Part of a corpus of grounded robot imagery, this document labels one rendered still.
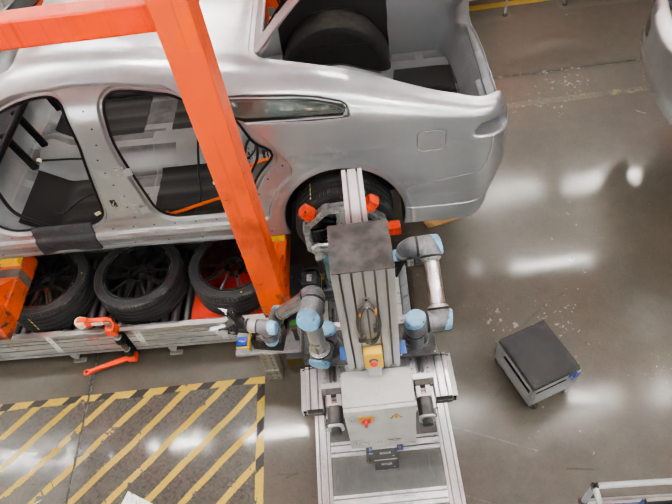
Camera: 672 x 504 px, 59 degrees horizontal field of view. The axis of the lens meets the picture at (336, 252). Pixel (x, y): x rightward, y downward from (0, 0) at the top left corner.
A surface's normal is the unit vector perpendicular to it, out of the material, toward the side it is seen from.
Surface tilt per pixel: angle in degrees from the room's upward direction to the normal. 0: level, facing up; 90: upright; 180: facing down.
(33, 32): 90
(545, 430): 0
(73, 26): 90
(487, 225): 0
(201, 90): 90
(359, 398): 0
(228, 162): 90
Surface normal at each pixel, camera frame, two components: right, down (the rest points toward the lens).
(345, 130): 0.01, 0.68
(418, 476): -0.11, -0.62
